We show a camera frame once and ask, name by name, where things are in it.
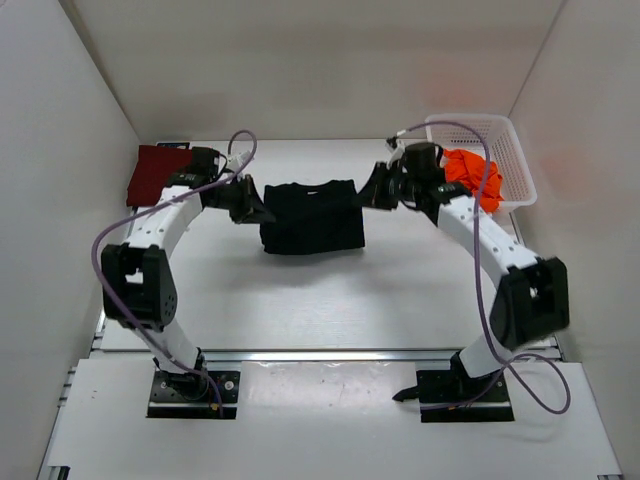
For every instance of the dark red t shirt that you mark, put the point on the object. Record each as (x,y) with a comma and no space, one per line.
(152,171)

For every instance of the white plastic laundry basket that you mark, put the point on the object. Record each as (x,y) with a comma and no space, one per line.
(474,132)

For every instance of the orange t shirt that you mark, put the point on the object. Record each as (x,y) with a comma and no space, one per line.
(467,168)

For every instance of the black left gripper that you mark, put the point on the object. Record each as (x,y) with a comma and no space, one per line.
(251,210)

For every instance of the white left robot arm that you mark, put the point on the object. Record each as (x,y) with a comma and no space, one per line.
(138,286)

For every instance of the dark logo sticker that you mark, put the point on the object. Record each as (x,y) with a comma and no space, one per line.
(174,145)

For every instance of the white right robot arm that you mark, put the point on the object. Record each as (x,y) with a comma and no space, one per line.
(531,293)

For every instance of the black t shirt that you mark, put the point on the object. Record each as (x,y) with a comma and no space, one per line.
(312,219)

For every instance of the aluminium front table rail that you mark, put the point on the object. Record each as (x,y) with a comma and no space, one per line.
(550,351)

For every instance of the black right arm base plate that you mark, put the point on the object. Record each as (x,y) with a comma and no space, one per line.
(445,397)

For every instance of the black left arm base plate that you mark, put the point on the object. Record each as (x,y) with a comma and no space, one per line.
(177,396)

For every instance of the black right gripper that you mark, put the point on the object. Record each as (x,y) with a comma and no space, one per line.
(373,195)

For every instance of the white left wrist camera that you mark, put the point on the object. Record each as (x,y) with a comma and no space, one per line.
(236,162)

